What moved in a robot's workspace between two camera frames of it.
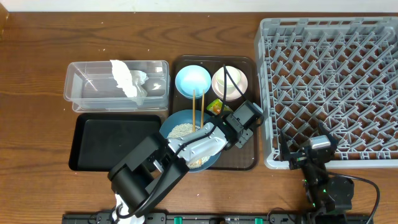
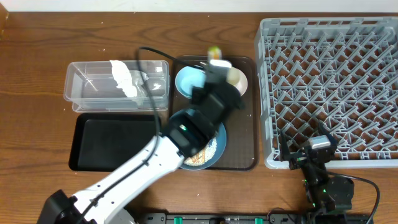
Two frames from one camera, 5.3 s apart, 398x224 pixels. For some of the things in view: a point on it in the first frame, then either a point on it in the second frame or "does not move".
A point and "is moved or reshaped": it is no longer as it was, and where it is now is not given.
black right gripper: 297,159 does not move
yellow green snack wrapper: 216,106 is moved or reshaped
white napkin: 129,81 does not move
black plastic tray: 101,140 does not move
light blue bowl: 191,78 does not move
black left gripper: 234,115 to 197,95
